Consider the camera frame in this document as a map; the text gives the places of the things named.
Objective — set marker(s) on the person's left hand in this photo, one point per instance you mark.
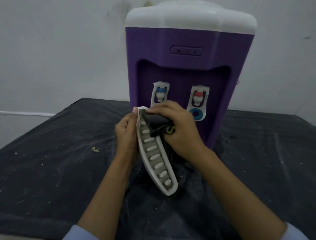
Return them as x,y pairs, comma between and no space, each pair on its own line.
126,137

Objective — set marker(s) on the person's right hand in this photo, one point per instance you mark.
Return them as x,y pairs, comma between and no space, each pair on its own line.
184,131

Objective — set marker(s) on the person's right fingers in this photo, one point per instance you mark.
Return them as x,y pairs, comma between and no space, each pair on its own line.
164,107

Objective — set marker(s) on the person's left thumb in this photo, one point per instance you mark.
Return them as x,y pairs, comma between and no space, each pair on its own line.
135,112

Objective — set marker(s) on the black cleaning cloth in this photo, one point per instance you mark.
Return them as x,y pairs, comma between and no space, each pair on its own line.
158,123

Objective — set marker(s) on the white drip tray grille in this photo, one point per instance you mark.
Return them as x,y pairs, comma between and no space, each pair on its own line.
158,160

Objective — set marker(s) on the person's right forearm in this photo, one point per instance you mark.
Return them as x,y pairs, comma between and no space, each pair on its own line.
237,195

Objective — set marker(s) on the person's left forearm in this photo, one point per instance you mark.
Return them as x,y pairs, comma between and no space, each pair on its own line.
106,195

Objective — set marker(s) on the blue water tap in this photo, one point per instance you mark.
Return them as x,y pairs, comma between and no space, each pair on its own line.
160,92

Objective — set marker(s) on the red water tap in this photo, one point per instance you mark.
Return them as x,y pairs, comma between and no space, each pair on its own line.
198,96

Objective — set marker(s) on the purple water dispenser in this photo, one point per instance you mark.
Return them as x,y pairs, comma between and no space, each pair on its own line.
187,61

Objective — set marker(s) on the small debris crumbs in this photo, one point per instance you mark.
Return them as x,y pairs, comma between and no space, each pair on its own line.
95,149

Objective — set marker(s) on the black table cover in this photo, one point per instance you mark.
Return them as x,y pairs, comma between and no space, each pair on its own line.
158,173

